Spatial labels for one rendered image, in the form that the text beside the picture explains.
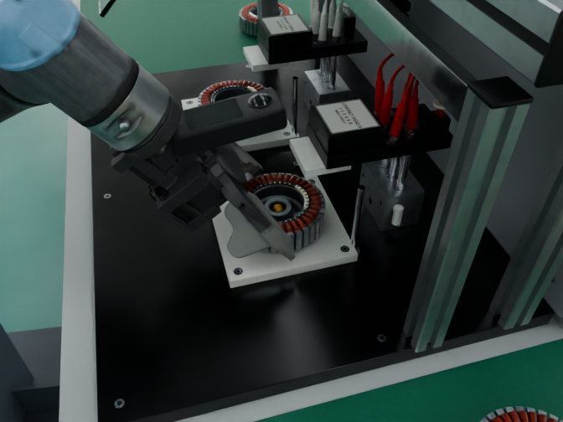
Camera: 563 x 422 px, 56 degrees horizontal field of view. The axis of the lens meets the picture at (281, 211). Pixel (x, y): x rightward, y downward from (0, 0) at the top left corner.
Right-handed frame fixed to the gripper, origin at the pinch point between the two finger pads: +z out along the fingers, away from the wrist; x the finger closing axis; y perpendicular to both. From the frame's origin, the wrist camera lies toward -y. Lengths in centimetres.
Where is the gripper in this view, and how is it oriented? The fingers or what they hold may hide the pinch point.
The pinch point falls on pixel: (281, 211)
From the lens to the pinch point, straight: 63.1
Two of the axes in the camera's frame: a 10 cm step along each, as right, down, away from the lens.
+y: -7.8, 5.8, 2.4
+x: 2.7, 6.6, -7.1
